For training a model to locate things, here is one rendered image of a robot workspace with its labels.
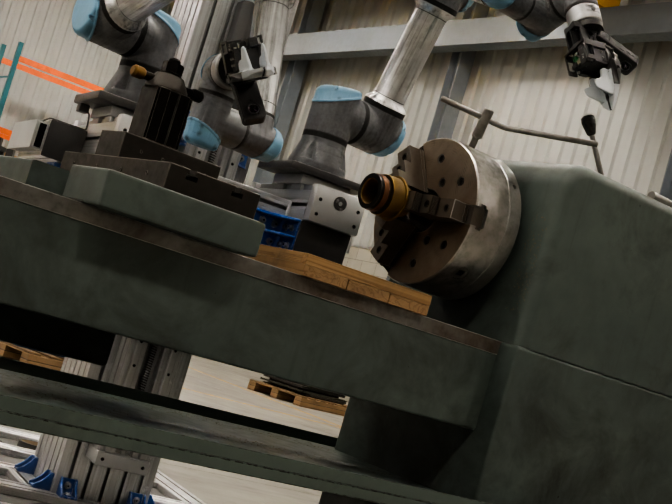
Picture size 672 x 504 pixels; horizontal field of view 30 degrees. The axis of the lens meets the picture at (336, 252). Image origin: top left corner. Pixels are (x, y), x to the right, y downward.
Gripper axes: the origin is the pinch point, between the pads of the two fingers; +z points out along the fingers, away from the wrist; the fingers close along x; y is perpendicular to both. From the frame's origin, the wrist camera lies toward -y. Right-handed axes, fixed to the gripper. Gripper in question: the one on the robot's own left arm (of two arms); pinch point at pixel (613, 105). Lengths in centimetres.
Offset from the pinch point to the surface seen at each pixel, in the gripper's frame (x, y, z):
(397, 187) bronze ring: -14, 49, 21
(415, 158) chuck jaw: -17.9, 40.4, 9.9
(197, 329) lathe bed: -13, 93, 57
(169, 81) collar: -8, 98, 10
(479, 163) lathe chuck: -5.8, 33.7, 17.2
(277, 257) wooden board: -15, 76, 40
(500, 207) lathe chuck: -7.1, 29.6, 25.9
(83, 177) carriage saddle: 1, 117, 39
